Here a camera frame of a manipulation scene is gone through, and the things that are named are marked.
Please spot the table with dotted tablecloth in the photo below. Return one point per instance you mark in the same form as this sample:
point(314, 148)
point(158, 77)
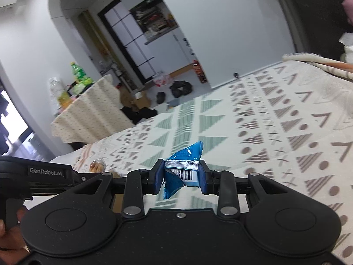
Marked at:
point(91, 110)

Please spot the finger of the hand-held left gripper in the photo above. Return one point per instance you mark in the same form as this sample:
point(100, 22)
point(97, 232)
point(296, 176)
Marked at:
point(78, 176)

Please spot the brown cardboard carton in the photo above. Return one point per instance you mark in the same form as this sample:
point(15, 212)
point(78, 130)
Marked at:
point(136, 99)

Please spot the white kitchen cabinet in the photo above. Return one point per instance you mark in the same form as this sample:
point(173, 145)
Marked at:
point(168, 52)

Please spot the white bed sheet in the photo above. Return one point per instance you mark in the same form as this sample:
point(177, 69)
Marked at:
point(66, 156)

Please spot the green soda bottle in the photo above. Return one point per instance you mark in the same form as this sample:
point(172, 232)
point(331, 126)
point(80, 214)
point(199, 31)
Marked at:
point(78, 73)

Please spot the black grid sliding door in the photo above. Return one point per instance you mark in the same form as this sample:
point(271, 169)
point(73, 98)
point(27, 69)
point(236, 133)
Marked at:
point(129, 41)

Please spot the white plastic bag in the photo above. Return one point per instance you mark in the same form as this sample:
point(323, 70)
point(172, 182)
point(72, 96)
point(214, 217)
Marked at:
point(347, 40)

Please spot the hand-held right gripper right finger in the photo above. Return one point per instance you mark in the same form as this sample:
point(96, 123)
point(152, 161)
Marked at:
point(205, 179)

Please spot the black slipper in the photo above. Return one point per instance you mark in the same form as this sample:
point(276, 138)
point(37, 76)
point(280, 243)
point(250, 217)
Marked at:
point(184, 84)
point(176, 91)
point(187, 91)
point(160, 98)

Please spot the small clear biscuit packet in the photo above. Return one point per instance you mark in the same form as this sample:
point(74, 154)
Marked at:
point(98, 166)

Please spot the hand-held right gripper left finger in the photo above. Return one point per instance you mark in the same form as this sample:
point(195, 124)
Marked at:
point(158, 175)

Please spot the person's left hand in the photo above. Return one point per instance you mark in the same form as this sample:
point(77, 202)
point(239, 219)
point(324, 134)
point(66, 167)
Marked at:
point(11, 240)

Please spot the clear bottle with yellow liquid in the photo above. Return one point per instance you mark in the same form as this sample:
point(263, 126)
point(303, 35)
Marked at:
point(59, 93)

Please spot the blue snack packet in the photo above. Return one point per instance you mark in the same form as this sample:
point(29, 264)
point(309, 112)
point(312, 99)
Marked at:
point(179, 157)

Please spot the cluttered kitchen shelf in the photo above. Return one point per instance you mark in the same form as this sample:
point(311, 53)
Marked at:
point(154, 19)

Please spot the red label drink bottle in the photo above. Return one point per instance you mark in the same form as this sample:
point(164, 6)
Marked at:
point(200, 73)

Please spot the black bag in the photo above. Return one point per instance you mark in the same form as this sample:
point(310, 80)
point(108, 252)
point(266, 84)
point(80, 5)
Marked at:
point(140, 114)

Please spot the green tissue pack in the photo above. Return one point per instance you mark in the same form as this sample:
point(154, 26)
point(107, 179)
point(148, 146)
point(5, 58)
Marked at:
point(81, 87)

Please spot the black chair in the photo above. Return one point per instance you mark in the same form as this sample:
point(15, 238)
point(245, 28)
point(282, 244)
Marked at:
point(317, 13)

